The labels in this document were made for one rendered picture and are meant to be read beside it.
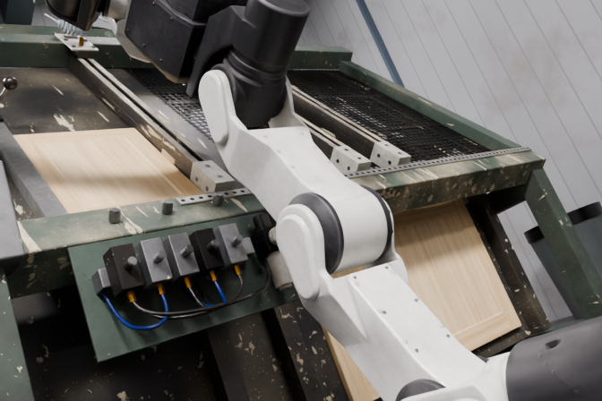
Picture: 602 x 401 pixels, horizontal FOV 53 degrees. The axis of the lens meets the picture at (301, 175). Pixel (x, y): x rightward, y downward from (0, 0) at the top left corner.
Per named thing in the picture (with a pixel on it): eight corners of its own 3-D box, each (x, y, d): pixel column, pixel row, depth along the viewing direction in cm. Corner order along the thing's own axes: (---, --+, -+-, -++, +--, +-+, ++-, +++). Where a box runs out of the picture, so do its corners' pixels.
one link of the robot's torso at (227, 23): (326, 16, 109) (276, -30, 119) (270, 12, 101) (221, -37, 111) (275, 136, 125) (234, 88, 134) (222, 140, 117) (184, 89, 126)
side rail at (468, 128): (503, 171, 253) (511, 147, 249) (335, 80, 325) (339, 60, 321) (512, 168, 259) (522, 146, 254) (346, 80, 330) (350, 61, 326)
